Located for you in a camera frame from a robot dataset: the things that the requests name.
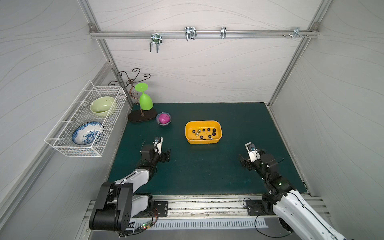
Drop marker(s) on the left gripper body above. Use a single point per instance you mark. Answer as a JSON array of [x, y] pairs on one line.
[[163, 154]]

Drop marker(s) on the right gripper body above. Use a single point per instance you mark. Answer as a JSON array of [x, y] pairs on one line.
[[248, 162]]

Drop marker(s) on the yellow plastic storage box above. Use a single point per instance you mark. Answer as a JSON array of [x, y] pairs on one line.
[[195, 125]]

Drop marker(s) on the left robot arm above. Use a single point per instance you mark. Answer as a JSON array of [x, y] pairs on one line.
[[117, 201]]

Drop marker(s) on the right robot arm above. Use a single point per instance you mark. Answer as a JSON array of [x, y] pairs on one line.
[[285, 201]]

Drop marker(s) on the purple ball in bowl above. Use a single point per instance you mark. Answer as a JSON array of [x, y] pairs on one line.
[[163, 118]]

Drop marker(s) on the black metal cup stand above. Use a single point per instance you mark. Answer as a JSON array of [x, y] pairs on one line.
[[127, 83]]

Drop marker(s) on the green plastic goblet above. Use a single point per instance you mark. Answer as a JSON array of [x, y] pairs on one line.
[[145, 100]]

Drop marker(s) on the blue white patterned bowl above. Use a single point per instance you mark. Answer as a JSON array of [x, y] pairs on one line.
[[87, 133]]

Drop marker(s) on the light green bowl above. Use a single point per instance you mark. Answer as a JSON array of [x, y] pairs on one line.
[[104, 106]]

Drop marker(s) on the metal hook left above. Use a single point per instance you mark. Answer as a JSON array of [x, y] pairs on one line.
[[156, 40]]

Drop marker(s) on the metal hook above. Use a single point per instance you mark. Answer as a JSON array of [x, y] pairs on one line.
[[156, 40], [190, 33], [295, 34]]

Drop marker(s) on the metal hook middle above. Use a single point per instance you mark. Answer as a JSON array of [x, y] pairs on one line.
[[190, 33]]

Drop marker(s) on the aluminium crossbar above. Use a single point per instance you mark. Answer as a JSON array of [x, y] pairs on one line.
[[216, 34]]

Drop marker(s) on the metal hook right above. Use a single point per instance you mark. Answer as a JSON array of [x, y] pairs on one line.
[[295, 34]]

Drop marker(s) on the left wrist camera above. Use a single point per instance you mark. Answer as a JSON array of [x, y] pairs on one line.
[[158, 141]]

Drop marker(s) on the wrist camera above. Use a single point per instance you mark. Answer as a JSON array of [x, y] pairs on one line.
[[252, 152], [158, 141]]

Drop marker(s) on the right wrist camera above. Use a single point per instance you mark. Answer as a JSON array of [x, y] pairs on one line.
[[252, 152]]

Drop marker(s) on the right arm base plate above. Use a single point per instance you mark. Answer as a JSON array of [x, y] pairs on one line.
[[258, 207]]

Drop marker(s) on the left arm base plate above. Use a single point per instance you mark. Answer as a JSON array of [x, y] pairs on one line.
[[158, 209]]

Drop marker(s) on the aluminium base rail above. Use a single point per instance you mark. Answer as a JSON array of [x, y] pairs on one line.
[[206, 206]]

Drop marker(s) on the white wire basket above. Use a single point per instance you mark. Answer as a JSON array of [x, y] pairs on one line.
[[60, 137]]

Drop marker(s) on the white slotted cable duct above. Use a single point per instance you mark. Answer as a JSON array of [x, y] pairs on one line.
[[209, 224]]

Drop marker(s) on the metal bracket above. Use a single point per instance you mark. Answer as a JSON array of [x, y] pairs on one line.
[[223, 32]]

